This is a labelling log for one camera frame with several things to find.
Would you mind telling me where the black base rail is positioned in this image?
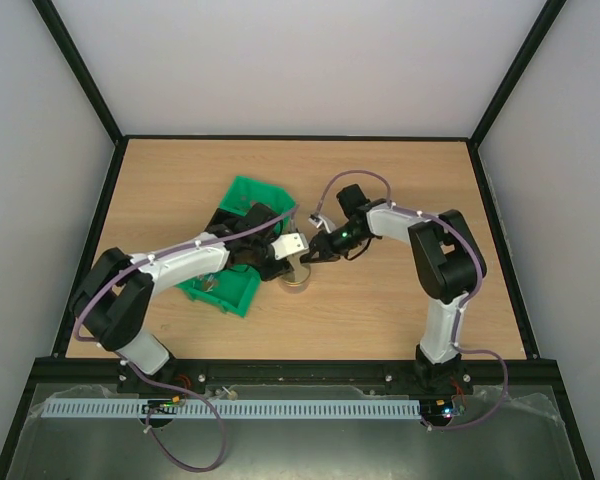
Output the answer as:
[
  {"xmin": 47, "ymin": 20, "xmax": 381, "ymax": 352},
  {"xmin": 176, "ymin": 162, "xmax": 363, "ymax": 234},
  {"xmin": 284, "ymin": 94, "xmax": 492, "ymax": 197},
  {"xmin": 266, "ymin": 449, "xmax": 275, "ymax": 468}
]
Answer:
[{"xmin": 27, "ymin": 357, "xmax": 564, "ymax": 397}]

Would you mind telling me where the gold jar lid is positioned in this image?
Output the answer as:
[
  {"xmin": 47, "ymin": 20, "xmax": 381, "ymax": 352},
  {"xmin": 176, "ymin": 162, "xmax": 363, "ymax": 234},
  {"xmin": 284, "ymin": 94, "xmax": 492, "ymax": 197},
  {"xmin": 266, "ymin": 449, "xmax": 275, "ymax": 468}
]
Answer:
[{"xmin": 280, "ymin": 255, "xmax": 311, "ymax": 281}]

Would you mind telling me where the light blue cable duct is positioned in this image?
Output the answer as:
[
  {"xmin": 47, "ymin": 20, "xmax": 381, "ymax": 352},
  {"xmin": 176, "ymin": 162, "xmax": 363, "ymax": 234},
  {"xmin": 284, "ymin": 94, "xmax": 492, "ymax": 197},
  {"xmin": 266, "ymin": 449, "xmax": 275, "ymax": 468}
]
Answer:
[{"xmin": 41, "ymin": 398, "xmax": 421, "ymax": 420}]

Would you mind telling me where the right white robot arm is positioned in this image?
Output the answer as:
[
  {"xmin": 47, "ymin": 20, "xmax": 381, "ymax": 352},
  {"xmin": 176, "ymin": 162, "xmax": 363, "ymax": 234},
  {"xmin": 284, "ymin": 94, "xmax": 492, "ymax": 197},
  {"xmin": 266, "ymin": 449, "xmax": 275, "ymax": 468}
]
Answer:
[{"xmin": 301, "ymin": 184, "xmax": 487, "ymax": 392}]

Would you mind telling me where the green black bin set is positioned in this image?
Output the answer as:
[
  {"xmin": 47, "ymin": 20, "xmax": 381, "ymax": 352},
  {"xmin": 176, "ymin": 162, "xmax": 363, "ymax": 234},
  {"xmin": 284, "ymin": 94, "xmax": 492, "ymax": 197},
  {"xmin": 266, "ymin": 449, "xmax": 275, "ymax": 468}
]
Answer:
[{"xmin": 177, "ymin": 176, "xmax": 296, "ymax": 317}]

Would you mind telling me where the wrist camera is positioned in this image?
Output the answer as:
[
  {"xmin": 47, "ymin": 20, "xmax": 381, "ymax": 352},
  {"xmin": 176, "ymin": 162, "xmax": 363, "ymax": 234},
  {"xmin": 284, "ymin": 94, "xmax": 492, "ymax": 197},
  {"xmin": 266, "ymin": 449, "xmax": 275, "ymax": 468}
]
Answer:
[
  {"xmin": 308, "ymin": 212, "xmax": 337, "ymax": 233},
  {"xmin": 270, "ymin": 232, "xmax": 309, "ymax": 260}
]

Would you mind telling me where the black cage frame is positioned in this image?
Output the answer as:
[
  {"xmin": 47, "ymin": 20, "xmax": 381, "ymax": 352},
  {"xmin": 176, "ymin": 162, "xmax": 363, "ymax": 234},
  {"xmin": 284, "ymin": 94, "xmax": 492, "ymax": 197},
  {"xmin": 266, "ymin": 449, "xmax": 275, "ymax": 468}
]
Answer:
[{"xmin": 0, "ymin": 1, "xmax": 594, "ymax": 479}]

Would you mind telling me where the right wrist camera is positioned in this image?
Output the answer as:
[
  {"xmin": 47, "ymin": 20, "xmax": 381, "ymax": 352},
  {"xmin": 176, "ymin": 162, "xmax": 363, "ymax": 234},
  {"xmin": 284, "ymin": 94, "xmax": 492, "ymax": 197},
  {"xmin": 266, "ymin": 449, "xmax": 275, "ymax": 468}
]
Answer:
[{"xmin": 308, "ymin": 212, "xmax": 337, "ymax": 233}]

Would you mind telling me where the clear glass jar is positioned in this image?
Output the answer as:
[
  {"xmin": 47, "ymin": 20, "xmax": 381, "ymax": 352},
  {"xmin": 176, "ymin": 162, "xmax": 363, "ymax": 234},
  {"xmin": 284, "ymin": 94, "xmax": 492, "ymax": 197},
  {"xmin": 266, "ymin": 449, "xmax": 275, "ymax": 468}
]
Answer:
[{"xmin": 279, "ymin": 279, "xmax": 310, "ymax": 294}]

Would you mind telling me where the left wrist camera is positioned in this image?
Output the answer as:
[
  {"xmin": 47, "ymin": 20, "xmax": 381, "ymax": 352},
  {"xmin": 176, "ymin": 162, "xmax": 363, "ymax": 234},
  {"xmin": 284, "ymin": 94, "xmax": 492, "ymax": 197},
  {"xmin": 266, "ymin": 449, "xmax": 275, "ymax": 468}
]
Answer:
[{"xmin": 270, "ymin": 232, "xmax": 309, "ymax": 260}]

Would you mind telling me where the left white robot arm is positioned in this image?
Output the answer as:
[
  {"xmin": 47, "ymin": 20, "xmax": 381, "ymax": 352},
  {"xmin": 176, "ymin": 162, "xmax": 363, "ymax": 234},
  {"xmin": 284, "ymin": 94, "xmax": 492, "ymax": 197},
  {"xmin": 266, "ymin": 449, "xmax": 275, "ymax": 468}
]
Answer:
[{"xmin": 70, "ymin": 203, "xmax": 306, "ymax": 376}]

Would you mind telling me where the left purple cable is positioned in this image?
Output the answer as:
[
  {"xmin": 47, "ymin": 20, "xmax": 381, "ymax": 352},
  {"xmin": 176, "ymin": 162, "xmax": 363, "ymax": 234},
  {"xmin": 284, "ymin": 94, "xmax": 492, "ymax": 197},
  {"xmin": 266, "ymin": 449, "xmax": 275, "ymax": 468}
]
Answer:
[{"xmin": 73, "ymin": 203, "xmax": 300, "ymax": 472}]

